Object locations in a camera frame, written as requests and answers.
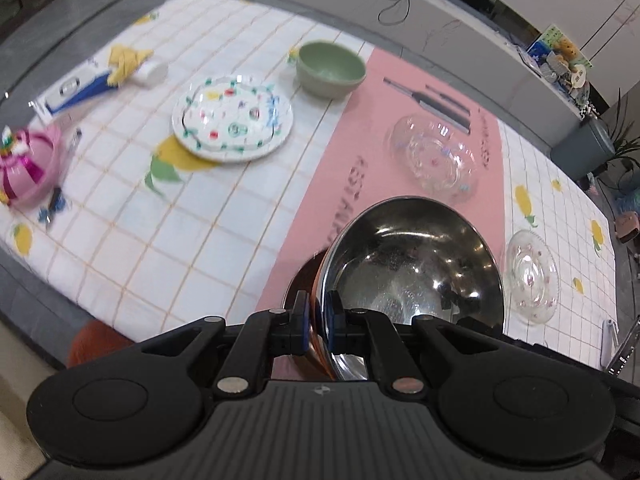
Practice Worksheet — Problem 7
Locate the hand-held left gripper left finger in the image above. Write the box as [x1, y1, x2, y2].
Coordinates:
[132, 291, 309, 399]

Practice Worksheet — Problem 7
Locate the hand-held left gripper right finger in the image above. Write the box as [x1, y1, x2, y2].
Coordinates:
[325, 292, 506, 397]

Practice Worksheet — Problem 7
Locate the steel bowl with orange outside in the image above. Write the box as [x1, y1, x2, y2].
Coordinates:
[282, 197, 506, 381]

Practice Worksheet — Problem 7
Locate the large clear glass plate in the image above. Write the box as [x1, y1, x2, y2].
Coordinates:
[389, 114, 480, 202]

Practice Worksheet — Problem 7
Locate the small clear glass plate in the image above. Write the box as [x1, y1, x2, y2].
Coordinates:
[505, 230, 558, 324]

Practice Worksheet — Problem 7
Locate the white floral plate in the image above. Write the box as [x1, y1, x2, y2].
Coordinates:
[171, 75, 294, 162]

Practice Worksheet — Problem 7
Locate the green bowl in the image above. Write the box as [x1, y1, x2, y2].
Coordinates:
[296, 41, 367, 99]

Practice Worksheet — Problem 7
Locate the pink place mat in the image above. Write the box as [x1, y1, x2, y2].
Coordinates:
[255, 47, 508, 381]

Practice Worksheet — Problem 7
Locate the orange stool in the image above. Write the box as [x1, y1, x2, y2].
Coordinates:
[66, 321, 136, 367]

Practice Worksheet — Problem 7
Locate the lemon print tablecloth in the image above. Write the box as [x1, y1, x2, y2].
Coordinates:
[0, 0, 618, 376]

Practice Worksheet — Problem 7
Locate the small blue trinket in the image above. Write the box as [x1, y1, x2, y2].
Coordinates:
[39, 187, 68, 228]

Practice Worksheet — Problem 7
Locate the white phone stand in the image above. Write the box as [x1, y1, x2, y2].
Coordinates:
[600, 317, 640, 376]

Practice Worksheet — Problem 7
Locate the clear pen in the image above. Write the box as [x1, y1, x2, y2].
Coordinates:
[64, 127, 82, 162]

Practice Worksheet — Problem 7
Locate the white cylinder tube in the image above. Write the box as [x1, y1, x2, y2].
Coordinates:
[132, 57, 169, 87]

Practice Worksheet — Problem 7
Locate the grey trash bin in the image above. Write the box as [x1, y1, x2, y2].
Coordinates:
[550, 117, 617, 181]

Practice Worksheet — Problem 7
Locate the pink slipper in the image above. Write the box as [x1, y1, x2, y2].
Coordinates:
[616, 211, 640, 245]

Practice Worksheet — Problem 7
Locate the pink cartoon toy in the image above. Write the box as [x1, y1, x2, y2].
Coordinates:
[0, 124, 63, 207]

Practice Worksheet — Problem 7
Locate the yellow crumpled cloth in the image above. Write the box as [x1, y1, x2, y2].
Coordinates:
[107, 44, 154, 85]

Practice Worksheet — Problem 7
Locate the pile of small trinkets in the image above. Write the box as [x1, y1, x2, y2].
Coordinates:
[542, 50, 593, 108]

